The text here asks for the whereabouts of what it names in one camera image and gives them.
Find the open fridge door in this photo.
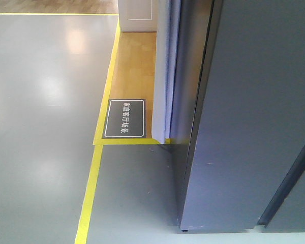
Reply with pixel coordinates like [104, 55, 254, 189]
[179, 1, 305, 232]

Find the grey refrigerator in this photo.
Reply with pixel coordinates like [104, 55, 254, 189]
[258, 145, 305, 233]

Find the white partition panel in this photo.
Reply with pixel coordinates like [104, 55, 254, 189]
[151, 0, 211, 145]

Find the black floor sign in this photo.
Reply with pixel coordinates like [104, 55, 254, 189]
[102, 99, 146, 139]

